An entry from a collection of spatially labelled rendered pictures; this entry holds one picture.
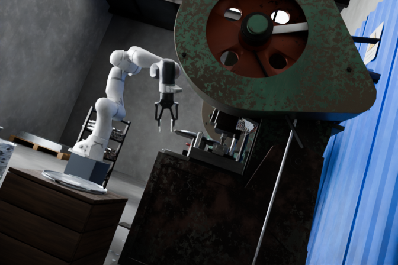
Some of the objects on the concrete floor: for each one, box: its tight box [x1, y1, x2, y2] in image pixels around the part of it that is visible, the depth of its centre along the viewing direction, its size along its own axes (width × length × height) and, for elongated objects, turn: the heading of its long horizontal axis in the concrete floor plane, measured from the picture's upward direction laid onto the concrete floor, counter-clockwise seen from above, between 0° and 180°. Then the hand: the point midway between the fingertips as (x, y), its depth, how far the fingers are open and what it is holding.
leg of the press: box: [110, 141, 325, 265], centre depth 162 cm, size 92×12×90 cm, turn 145°
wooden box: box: [0, 167, 129, 265], centre depth 143 cm, size 40×38×35 cm
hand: (166, 126), depth 186 cm, fingers open, 6 cm apart
